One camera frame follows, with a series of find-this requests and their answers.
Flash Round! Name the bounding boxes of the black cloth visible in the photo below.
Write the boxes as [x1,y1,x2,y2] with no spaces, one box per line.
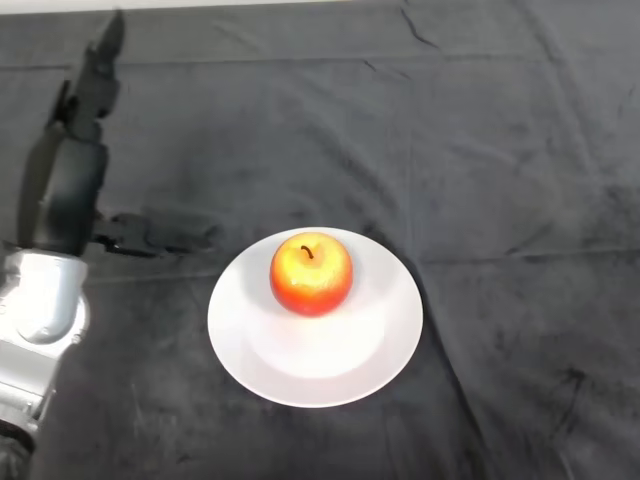
[0,1,640,480]

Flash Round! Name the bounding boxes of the red yellow apple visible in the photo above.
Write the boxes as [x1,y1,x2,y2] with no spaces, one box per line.
[269,232,354,318]

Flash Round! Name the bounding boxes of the white round plate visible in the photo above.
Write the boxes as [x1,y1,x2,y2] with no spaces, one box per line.
[207,226,425,409]

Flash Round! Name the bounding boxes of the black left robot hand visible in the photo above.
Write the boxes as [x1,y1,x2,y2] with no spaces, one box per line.
[15,9,217,259]

